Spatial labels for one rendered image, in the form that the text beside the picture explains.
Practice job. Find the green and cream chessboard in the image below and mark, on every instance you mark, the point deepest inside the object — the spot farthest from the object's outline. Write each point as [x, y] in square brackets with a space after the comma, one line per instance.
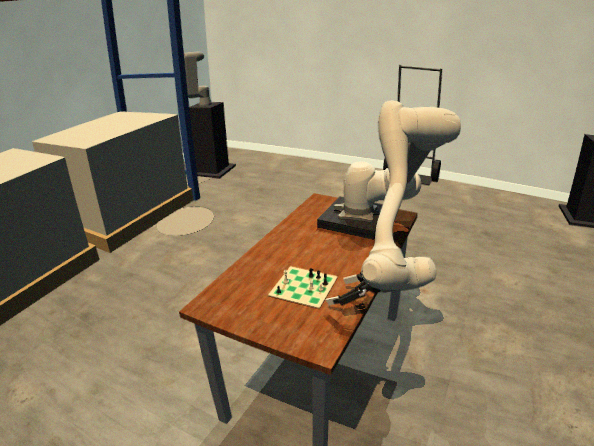
[297, 290]

